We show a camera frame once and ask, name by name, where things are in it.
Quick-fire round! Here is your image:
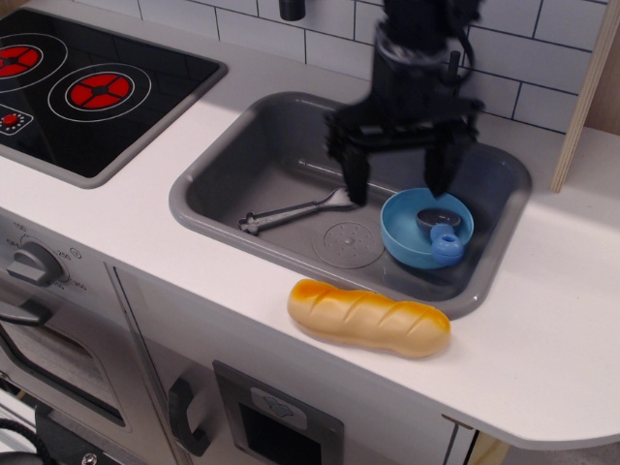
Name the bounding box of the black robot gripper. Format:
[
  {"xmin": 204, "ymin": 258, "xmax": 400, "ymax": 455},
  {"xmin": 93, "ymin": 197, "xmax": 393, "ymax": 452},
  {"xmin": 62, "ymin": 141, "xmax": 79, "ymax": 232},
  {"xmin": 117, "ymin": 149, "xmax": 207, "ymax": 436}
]
[{"xmin": 325, "ymin": 38, "xmax": 483, "ymax": 205}]

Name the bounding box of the blue handled grey spoon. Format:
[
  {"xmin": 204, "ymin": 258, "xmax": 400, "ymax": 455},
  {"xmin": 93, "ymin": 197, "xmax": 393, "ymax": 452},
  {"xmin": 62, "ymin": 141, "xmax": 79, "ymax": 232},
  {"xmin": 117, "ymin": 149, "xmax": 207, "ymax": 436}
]
[{"xmin": 417, "ymin": 208, "xmax": 464, "ymax": 266}]

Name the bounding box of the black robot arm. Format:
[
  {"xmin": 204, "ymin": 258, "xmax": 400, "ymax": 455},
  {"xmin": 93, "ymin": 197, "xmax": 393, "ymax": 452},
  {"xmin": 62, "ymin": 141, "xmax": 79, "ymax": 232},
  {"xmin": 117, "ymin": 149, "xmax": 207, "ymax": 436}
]
[{"xmin": 325, "ymin": 1, "xmax": 483, "ymax": 205}]

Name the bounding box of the blue plastic bowl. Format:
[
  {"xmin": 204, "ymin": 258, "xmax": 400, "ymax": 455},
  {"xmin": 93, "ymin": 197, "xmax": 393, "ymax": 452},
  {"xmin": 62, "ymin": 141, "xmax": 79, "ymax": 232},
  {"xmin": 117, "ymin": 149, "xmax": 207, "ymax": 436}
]
[{"xmin": 380, "ymin": 188, "xmax": 474, "ymax": 269}]

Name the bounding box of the grey sink drain cover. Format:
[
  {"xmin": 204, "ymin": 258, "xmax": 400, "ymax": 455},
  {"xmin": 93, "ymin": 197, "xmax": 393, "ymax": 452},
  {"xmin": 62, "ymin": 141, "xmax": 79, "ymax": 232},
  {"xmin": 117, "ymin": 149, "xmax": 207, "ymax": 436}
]
[{"xmin": 312, "ymin": 221, "xmax": 385, "ymax": 269}]

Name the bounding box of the grey sink basin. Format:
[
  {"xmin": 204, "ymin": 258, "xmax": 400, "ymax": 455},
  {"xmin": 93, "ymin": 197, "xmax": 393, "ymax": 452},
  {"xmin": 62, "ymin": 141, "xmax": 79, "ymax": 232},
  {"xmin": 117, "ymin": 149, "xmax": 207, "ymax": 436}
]
[{"xmin": 170, "ymin": 92, "xmax": 532, "ymax": 319}]

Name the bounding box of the grey plastic fork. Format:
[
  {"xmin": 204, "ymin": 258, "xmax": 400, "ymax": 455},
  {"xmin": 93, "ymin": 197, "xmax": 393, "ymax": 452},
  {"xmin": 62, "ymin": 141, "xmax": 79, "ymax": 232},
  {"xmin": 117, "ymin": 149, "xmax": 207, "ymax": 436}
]
[{"xmin": 237, "ymin": 187, "xmax": 358, "ymax": 235}]

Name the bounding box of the black toy faucet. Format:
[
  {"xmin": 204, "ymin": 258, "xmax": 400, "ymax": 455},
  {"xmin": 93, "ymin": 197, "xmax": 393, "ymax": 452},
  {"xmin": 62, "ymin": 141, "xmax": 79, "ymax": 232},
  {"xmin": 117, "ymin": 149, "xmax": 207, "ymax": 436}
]
[{"xmin": 445, "ymin": 50, "xmax": 461, "ymax": 87}]

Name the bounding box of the toy bread loaf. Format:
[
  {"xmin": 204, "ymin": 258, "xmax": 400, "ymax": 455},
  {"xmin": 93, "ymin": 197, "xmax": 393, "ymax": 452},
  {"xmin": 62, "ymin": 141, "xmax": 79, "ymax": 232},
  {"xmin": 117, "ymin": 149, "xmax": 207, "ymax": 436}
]
[{"xmin": 287, "ymin": 279, "xmax": 451, "ymax": 358}]

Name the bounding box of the grey dispenser panel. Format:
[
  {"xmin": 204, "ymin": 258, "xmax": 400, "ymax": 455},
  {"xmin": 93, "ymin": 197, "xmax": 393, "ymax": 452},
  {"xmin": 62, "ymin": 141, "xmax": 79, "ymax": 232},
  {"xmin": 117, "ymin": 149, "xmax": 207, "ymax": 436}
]
[{"xmin": 213, "ymin": 360, "xmax": 344, "ymax": 465}]

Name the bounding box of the black toy stovetop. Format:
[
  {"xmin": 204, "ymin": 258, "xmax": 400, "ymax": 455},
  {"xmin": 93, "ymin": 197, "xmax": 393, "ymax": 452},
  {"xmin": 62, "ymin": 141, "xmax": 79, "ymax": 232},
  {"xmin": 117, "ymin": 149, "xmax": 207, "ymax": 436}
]
[{"xmin": 1, "ymin": 8, "xmax": 228, "ymax": 189}]

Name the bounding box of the grey oven knob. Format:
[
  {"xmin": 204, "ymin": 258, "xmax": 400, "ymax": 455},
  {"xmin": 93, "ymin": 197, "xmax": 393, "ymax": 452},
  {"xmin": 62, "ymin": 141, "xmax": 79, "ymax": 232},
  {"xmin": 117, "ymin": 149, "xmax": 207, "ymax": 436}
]
[{"xmin": 7, "ymin": 242, "xmax": 63, "ymax": 287}]

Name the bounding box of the black wall hook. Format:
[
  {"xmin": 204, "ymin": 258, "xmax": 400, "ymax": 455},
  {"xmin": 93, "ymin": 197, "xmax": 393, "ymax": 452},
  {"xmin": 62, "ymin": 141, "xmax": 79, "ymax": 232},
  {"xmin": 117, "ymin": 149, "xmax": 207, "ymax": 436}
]
[{"xmin": 278, "ymin": 0, "xmax": 306, "ymax": 22}]

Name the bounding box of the light wooden side post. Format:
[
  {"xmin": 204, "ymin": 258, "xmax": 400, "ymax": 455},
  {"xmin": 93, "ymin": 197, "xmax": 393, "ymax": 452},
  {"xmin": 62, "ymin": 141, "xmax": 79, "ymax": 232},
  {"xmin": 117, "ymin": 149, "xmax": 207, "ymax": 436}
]
[{"xmin": 549, "ymin": 0, "xmax": 619, "ymax": 193}]

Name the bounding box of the grey cabinet door handle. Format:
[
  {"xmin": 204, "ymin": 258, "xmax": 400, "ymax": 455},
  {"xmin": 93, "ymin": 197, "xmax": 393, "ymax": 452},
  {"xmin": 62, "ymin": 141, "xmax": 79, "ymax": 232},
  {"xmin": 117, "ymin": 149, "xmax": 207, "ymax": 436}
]
[{"xmin": 168, "ymin": 378, "xmax": 210, "ymax": 457}]

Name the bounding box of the grey oven door handle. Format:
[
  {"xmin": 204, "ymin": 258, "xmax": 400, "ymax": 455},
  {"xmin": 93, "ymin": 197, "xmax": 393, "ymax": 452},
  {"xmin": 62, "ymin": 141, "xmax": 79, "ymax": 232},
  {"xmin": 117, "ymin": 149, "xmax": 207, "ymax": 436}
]
[{"xmin": 0, "ymin": 300, "xmax": 52, "ymax": 326}]

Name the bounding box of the black cable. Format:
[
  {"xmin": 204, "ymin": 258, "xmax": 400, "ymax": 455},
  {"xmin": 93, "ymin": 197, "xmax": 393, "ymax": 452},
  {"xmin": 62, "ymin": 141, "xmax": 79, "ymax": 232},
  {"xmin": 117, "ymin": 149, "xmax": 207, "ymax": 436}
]
[{"xmin": 0, "ymin": 418, "xmax": 49, "ymax": 461}]

